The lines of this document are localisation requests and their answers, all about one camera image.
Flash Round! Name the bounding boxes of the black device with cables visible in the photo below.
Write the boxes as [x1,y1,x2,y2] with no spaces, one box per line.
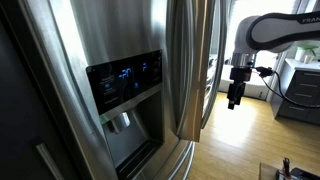
[275,157,320,180]

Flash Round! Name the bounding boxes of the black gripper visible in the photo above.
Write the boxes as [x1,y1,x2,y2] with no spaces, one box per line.
[227,66,252,111]

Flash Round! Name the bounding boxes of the wooden robot platform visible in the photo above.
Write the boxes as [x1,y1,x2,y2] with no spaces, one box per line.
[258,161,281,180]

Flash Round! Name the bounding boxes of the silver bar handle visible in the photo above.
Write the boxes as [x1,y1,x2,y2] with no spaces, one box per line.
[35,142,65,180]

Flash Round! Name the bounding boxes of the curved steel door handle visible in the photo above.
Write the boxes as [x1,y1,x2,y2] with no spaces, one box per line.
[166,0,196,136]
[200,0,232,130]

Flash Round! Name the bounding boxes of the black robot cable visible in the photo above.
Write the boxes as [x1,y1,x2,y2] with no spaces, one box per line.
[252,65,320,110]

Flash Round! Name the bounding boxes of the black water dispenser panel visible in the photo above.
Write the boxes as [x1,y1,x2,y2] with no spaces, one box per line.
[85,49,164,116]

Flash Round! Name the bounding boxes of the long steel drawer handle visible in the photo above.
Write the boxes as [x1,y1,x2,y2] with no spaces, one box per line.
[165,141,197,180]

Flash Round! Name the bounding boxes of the grey drawer cabinet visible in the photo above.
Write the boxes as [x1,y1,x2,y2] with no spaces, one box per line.
[269,58,320,127]

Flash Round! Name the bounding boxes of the stainless refrigerator door plain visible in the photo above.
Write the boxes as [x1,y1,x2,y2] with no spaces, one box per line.
[178,0,218,143]

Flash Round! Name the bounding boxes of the dark grey side panel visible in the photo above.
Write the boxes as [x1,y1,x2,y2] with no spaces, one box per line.
[0,0,83,180]

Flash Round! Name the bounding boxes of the stainless refrigerator door with dispenser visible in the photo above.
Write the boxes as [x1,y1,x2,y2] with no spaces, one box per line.
[18,0,188,180]

